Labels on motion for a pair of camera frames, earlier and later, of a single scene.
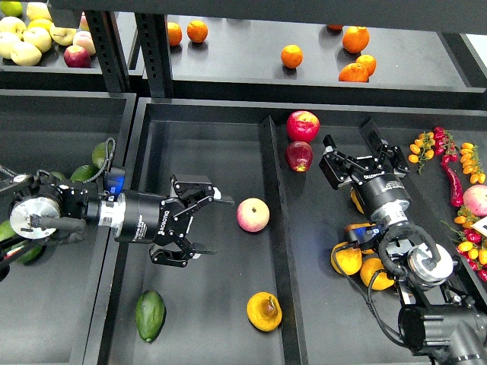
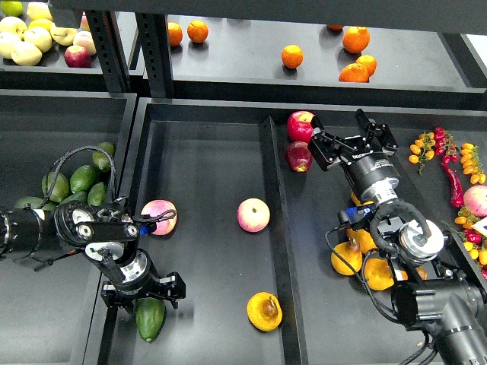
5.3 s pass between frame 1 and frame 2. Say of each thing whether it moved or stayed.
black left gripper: moved
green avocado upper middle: stayed
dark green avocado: stayed
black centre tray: stayed
